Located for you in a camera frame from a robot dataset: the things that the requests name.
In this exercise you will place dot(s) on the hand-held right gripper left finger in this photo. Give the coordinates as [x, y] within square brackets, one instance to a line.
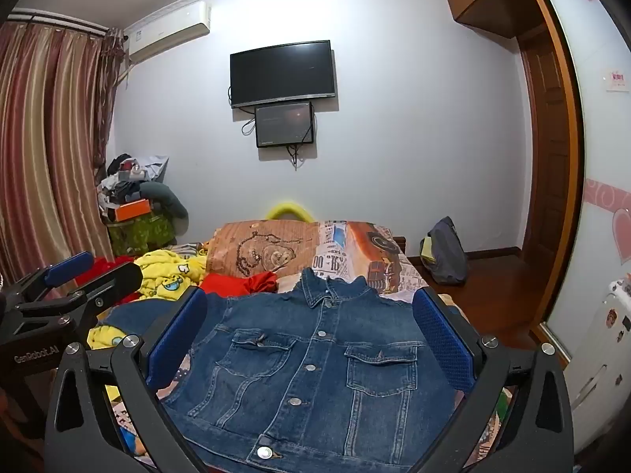
[176, 336]

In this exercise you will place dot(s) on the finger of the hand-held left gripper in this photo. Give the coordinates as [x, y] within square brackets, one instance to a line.
[66, 265]
[106, 283]

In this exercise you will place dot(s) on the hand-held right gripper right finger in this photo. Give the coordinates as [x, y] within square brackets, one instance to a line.
[443, 340]

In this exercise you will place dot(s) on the blue denim jacket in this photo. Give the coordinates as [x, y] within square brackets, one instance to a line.
[305, 340]

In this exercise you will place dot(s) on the green patterned bag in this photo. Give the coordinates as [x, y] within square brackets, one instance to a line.
[140, 236]

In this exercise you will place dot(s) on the yellow cartoon print cloth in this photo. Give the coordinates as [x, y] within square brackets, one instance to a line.
[167, 276]

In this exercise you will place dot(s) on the red cloth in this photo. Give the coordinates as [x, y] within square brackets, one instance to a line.
[231, 283]

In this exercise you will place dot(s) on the orange box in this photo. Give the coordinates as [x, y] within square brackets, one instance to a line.
[132, 209]

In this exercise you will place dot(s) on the grey backpack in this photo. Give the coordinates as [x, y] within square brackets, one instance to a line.
[451, 254]

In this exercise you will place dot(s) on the yellow pad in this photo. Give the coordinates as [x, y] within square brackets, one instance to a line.
[427, 249]

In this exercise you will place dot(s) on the grey plush cushion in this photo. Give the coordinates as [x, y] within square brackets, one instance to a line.
[170, 202]

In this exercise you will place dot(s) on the pile of clutter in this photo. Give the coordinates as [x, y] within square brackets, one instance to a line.
[128, 172]

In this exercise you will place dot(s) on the striped red curtain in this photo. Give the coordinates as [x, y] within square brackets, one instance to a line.
[44, 133]

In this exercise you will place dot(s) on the printed blanket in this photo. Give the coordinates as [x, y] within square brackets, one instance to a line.
[345, 246]

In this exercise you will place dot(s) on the white appliance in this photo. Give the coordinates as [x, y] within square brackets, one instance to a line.
[599, 354]

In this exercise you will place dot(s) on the wooden door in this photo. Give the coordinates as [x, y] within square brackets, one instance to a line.
[542, 148]

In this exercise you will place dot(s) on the white air conditioner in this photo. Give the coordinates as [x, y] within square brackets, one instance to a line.
[167, 32]

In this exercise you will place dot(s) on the wooden bed frame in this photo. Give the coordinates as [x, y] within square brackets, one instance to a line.
[399, 246]

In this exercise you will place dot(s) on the small black wall monitor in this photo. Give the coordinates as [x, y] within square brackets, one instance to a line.
[284, 124]

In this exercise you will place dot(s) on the black wall television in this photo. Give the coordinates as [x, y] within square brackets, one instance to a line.
[283, 74]

